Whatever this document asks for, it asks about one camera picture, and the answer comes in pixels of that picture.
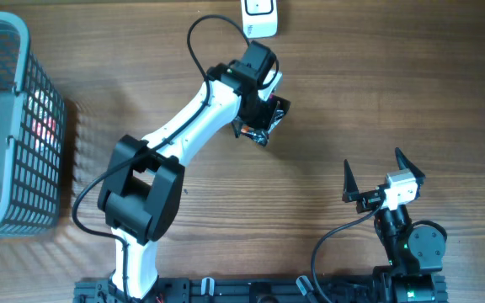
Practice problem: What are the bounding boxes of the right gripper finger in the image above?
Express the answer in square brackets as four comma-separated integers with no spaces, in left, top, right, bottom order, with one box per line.
[342,159,360,203]
[395,147,425,183]

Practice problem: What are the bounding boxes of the black red snack wrapper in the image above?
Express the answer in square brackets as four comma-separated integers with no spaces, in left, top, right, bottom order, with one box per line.
[231,95,291,146]

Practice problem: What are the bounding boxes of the red white small carton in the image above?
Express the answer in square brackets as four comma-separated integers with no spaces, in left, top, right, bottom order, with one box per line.
[28,89,58,152]

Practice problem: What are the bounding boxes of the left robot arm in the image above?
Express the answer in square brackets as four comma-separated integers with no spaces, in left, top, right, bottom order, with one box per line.
[98,41,289,302]

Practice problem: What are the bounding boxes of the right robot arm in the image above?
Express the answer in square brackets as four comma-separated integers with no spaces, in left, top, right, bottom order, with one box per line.
[342,148,449,303]

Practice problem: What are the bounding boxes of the white barcode scanner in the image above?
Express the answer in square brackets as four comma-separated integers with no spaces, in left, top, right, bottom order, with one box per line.
[241,0,278,39]

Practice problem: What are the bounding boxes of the grey plastic mesh basket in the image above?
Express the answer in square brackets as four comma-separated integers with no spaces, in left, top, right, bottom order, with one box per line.
[0,12,67,239]

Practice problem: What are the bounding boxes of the right black camera cable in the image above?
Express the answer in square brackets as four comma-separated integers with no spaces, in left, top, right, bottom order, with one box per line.
[310,199,386,303]

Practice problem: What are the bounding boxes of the black camera cable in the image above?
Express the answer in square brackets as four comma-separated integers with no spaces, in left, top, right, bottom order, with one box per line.
[71,14,253,302]
[310,199,386,303]

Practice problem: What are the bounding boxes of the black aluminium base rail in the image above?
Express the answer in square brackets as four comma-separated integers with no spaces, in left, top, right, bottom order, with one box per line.
[73,275,449,303]

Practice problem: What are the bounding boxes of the left black camera cable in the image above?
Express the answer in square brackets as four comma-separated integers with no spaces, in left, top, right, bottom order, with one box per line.
[71,14,253,302]

